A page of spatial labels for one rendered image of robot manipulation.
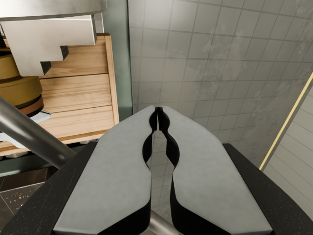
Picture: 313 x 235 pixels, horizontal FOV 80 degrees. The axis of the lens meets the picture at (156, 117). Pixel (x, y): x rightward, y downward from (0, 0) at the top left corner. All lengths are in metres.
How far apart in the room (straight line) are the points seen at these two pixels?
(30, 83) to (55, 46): 0.07
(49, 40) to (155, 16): 1.23
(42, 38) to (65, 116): 0.34
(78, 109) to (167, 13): 1.10
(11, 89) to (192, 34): 1.44
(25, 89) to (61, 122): 0.30
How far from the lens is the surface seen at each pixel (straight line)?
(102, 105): 0.59
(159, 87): 1.64
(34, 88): 0.33
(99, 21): 0.54
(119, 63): 0.91
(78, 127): 0.62
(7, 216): 0.77
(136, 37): 1.46
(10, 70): 0.33
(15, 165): 0.70
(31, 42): 0.30
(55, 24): 0.29
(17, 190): 0.59
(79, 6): 0.22
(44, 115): 0.36
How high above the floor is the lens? 1.40
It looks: 52 degrees down
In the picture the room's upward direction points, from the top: 148 degrees clockwise
